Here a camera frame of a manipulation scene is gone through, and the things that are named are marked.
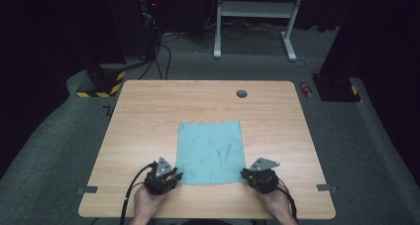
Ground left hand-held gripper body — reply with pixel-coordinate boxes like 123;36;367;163
144;157;179;196

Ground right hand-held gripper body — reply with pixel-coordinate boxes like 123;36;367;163
247;157;281;195

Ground teal microfibre cloth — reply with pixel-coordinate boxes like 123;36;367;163
174;120;247;186

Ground person's right hand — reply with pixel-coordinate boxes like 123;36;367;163
261;184;294;218

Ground person's left hand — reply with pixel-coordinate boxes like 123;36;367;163
133;184;167;220

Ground grey tape strip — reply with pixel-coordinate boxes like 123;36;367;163
76;185;99;195
316;183;339;193

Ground red can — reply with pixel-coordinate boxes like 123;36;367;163
299;81;313;99

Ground black yellow striped stand base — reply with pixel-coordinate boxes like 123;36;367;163
75;63;128;99

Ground black square stand base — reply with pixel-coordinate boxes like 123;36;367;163
311;73;363;103

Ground dark equipment rack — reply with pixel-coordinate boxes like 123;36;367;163
137;0;163;59

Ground white metal stand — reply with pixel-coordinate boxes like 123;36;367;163
213;0;306;62

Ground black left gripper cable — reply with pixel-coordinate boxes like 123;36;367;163
119;162;158;225

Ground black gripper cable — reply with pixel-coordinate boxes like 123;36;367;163
119;162;158;225
276;177;299;224

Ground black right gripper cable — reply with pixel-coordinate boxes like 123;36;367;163
276;177;299;224

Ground black floor cables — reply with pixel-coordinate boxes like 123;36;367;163
138;33;181;81

